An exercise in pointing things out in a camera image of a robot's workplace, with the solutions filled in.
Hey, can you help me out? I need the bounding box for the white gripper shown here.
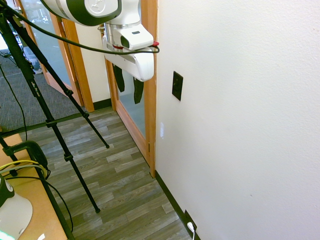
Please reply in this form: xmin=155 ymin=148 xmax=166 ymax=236
xmin=101 ymin=34 xmax=155 ymax=105

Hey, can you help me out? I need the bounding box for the short black baseboard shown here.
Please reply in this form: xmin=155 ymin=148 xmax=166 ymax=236
xmin=92 ymin=98 xmax=112 ymax=110

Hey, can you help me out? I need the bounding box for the frosted glass door panel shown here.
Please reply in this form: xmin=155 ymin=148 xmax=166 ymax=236
xmin=117 ymin=72 xmax=147 ymax=140

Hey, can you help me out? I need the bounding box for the large frosted glass pane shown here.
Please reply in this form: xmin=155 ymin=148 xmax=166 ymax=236
xmin=20 ymin=0 xmax=74 ymax=88

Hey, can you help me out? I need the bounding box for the black table clamp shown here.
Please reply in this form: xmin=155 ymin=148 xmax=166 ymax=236
xmin=0 ymin=140 xmax=49 ymax=173

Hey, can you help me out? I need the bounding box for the black baseboard strip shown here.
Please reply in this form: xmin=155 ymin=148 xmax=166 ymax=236
xmin=155 ymin=169 xmax=201 ymax=240

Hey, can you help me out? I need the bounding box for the white power plug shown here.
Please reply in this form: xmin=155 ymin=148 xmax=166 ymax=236
xmin=186 ymin=221 xmax=197 ymax=240

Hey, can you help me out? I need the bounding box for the orange wooden door frame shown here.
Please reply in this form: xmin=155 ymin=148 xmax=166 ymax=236
xmin=103 ymin=0 xmax=159 ymax=179

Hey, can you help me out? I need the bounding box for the white grey wrist camera box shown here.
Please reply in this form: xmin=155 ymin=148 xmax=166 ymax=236
xmin=119 ymin=27 xmax=154 ymax=50

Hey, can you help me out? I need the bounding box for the dark light switch plate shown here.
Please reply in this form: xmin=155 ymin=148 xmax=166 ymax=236
xmin=171 ymin=70 xmax=184 ymax=102

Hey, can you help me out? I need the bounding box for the orange wooden window frame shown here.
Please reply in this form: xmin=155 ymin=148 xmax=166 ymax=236
xmin=15 ymin=0 xmax=96 ymax=113

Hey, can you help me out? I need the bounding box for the black camera tripod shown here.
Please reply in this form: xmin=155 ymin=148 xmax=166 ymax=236
xmin=0 ymin=2 xmax=111 ymax=240

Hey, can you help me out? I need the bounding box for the thin black cable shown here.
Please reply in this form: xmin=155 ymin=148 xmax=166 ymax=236
xmin=0 ymin=175 xmax=74 ymax=232

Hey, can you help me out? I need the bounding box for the grey cable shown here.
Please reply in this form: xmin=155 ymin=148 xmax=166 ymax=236
xmin=0 ymin=163 xmax=48 ymax=177

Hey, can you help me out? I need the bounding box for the yellow cable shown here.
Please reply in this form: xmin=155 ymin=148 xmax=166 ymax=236
xmin=0 ymin=159 xmax=48 ymax=176

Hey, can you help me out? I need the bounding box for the black wall outlet with plug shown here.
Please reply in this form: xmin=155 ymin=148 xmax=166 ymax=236
xmin=184 ymin=209 xmax=198 ymax=233

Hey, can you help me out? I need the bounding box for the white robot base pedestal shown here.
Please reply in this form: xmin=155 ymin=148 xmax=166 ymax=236
xmin=0 ymin=172 xmax=34 ymax=240

